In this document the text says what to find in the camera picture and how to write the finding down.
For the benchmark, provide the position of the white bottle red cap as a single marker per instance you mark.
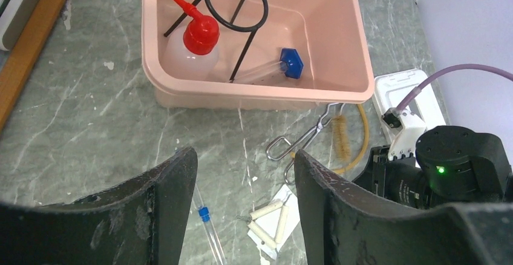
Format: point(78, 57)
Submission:
point(191, 52)

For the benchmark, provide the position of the orange wooden rack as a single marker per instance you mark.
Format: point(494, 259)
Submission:
point(25, 53)

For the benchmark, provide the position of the glass dropper blue fittings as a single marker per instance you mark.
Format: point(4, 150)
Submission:
point(206, 223)

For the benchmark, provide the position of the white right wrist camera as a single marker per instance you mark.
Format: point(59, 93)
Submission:
point(407, 128)

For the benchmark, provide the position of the measuring cylinder blue base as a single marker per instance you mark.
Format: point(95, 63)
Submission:
point(288, 66)

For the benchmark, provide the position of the metal crucible tongs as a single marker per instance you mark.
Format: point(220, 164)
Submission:
point(331, 111)

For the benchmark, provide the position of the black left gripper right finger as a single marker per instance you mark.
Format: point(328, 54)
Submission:
point(343, 223)

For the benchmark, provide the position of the yellow rubber tubing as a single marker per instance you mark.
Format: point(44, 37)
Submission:
point(358, 133)

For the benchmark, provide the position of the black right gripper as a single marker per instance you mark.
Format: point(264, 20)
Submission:
point(398, 180)

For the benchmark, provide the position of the black wire tripod stand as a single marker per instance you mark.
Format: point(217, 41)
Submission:
point(230, 23)

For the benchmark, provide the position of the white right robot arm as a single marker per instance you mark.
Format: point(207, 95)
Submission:
point(449, 164)

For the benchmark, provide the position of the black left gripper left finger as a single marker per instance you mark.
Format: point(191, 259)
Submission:
point(139, 221)

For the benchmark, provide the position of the bristle test tube brush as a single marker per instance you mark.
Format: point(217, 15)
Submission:
point(340, 137)

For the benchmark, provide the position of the pink plastic bin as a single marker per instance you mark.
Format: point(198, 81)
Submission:
point(328, 35)

